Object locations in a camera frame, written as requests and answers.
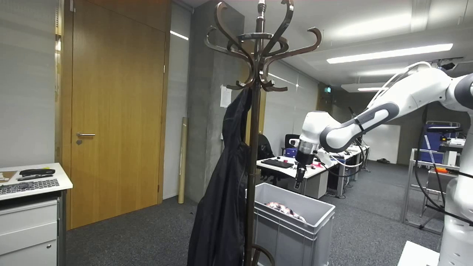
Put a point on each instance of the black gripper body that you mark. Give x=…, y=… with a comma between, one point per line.
x=304, y=157

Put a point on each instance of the red white plaid shirt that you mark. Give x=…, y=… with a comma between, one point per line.
x=286, y=210

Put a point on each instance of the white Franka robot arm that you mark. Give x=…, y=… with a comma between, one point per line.
x=414, y=90

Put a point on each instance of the white robot base table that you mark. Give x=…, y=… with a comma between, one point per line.
x=416, y=256

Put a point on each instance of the grey plastic basin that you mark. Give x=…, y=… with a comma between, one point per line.
x=290, y=241

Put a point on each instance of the black hanging jacket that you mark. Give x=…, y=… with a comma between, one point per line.
x=222, y=207

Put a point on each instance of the white office desk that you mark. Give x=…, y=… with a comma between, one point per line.
x=315, y=179

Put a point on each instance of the black office chair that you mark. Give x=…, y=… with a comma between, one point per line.
x=290, y=138

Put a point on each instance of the black office keyboard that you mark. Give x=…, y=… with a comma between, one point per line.
x=275, y=163

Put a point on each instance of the dark wooden coat rack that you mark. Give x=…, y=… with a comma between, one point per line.
x=253, y=148

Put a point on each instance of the green exit sign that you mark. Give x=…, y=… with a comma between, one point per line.
x=327, y=89

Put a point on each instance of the short ceiling light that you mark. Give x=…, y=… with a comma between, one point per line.
x=379, y=71

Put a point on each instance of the long ceiling light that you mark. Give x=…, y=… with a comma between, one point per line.
x=389, y=53

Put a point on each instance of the blue equipment cabinet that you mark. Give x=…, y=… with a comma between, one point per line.
x=438, y=142

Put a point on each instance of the wooden door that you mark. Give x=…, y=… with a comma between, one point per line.
x=119, y=112

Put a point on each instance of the black device on cabinet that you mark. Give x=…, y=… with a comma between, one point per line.
x=38, y=173

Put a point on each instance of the grey keyboard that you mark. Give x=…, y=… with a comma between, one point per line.
x=30, y=186

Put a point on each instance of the white drawer cabinet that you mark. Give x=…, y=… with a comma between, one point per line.
x=30, y=226

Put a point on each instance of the white paper sheet on wall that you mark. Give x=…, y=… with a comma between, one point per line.
x=225, y=96

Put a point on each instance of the metal frame cart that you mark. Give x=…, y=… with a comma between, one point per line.
x=419, y=192

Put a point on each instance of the ceiling mounted camera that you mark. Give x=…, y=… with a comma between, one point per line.
x=447, y=64

